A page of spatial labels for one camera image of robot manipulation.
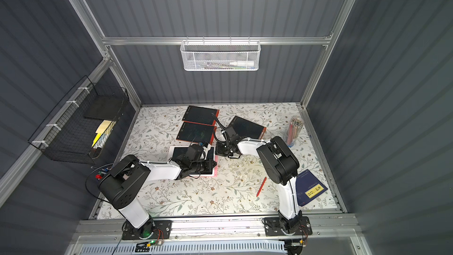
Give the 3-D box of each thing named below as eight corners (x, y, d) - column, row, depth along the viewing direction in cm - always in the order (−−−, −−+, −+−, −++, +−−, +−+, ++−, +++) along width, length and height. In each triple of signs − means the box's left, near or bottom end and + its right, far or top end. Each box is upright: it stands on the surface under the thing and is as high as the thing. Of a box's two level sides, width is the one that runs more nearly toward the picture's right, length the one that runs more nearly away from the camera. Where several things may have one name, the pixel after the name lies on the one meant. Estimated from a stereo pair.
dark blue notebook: (301, 207, 80) (303, 206, 79) (283, 183, 87) (285, 182, 85) (325, 190, 85) (327, 188, 83) (306, 169, 92) (308, 167, 90)
